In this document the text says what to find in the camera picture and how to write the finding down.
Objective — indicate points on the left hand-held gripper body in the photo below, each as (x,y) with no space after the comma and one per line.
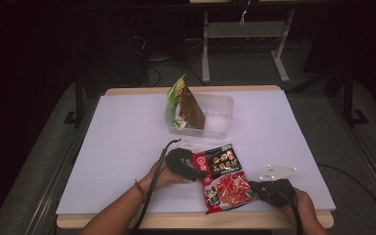
(176,158)

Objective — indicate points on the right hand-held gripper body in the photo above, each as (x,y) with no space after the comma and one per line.
(277,192)

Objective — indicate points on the red and black soup packet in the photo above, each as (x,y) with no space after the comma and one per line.
(223,182)

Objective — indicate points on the green and brown food packet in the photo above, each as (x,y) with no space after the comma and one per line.
(189,106)

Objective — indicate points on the clear plastic container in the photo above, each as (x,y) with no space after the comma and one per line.
(218,114)

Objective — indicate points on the person's left hand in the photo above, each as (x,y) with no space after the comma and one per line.
(163,178)

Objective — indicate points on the person's right hand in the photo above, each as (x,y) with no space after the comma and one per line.
(302,209)

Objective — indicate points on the white table cover sheet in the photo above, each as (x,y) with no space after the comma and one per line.
(117,147)

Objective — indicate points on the black metal stand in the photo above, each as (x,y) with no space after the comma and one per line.
(79,101)
(349,98)

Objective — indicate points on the metal rail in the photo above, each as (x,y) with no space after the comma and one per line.
(58,176)
(365,153)

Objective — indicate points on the grey metal desk frame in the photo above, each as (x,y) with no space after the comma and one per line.
(244,29)

